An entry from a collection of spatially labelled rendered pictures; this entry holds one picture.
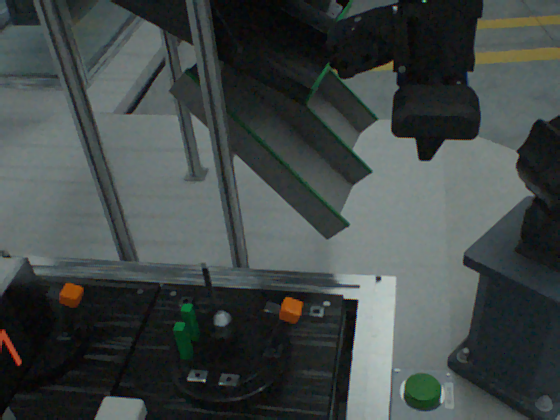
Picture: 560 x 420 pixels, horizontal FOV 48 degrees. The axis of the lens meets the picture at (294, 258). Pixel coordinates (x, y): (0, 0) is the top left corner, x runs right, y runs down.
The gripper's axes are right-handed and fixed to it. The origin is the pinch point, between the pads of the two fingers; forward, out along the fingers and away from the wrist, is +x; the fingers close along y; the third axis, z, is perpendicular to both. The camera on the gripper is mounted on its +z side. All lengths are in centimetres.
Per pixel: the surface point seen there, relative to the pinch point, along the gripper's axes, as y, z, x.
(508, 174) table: -52, -18, 39
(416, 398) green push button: 7.9, -1.4, 28.3
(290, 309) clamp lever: 5.6, 12.1, 18.5
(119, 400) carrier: 12.9, 29.9, 27.0
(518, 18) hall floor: -344, -65, 122
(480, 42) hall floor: -310, -41, 123
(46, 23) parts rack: -14.1, 41.2, -2.8
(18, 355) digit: 23.2, 28.9, 7.0
